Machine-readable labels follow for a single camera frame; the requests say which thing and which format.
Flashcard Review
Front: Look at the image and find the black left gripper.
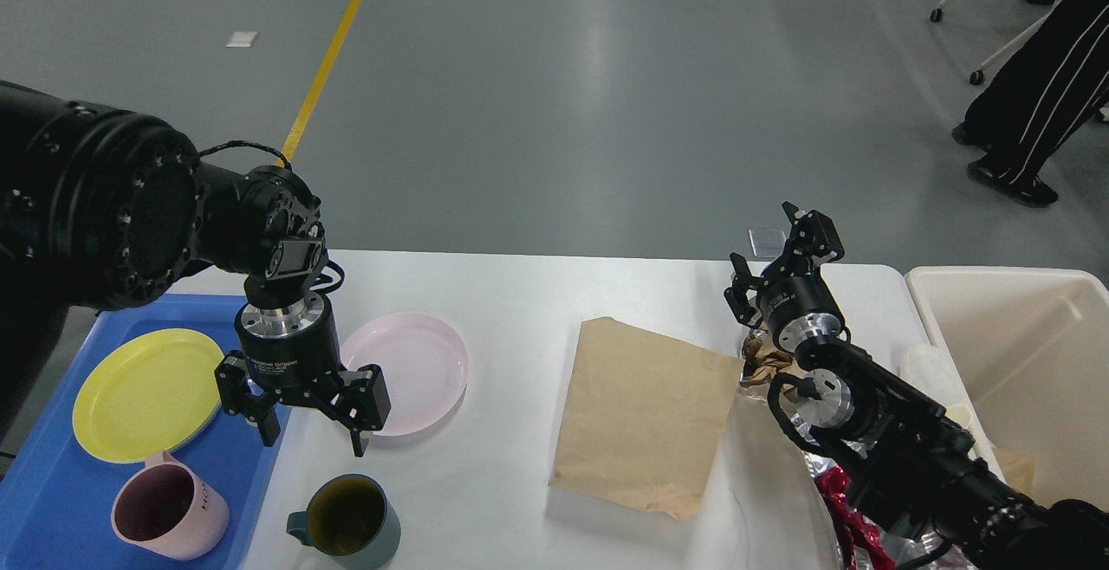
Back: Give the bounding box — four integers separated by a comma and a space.
214, 293, 391, 458

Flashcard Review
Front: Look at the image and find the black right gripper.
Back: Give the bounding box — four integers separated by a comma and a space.
724, 200, 846, 353

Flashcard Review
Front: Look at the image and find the pink plate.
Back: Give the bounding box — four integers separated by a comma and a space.
340, 311, 469, 438

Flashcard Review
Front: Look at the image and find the dark green mug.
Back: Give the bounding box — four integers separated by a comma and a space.
286, 474, 403, 569

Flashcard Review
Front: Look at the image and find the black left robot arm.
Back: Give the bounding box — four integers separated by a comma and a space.
1, 81, 391, 457

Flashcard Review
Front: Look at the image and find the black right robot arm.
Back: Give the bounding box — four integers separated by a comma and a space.
723, 202, 1108, 569

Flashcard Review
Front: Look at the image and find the grey floor plate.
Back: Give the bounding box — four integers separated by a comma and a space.
747, 228, 787, 261

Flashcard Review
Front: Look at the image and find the crumpled brown paper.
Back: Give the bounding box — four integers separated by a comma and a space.
737, 329, 805, 390

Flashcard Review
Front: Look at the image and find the yellow plate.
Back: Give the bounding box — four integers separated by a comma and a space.
72, 328, 224, 464

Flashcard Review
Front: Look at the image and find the pink mug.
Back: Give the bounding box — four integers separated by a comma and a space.
110, 451, 230, 561

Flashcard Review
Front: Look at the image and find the brown paper bag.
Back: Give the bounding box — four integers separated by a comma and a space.
549, 317, 742, 521

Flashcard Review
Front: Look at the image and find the blue plastic tray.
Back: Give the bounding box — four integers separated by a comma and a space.
1, 295, 278, 569

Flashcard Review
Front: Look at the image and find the white plastic bin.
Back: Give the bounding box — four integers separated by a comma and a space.
902, 266, 1108, 509

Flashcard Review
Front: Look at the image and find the red foil wrapper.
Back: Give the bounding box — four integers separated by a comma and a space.
814, 466, 898, 569

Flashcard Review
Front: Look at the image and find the person in black trousers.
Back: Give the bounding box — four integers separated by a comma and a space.
952, 0, 1108, 208

